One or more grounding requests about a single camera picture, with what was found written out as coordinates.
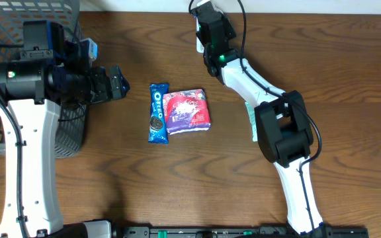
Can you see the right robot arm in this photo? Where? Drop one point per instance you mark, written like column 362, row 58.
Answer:
column 285, row 131

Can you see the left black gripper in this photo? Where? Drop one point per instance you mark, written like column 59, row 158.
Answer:
column 104, row 88

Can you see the white barcode scanner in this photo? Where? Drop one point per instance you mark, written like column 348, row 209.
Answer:
column 199, row 46

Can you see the teal wet wipes packet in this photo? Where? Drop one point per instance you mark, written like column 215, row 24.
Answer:
column 251, row 115

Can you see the blue Oreo cookie pack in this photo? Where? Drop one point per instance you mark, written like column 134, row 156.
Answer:
column 157, row 125

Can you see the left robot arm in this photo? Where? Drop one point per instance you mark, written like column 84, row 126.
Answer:
column 50, row 74

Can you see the grey plastic mesh basket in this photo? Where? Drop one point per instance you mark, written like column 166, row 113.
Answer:
column 13, row 13

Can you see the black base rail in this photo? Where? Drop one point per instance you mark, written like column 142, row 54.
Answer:
column 247, row 232

